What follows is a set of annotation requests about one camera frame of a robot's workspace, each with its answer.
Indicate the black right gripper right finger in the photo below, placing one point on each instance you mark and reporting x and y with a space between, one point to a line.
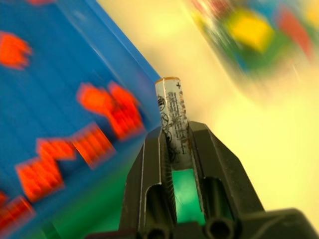
219 164

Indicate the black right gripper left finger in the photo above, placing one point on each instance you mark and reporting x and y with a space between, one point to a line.
152 161

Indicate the white AA battery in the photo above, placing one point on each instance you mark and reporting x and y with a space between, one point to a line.
174 109

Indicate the blue plastic bin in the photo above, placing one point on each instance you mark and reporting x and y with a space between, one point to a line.
57 74

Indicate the red plastic bin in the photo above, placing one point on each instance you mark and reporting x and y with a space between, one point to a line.
297 31

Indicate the orange AA battery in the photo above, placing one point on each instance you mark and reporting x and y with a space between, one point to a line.
13 216

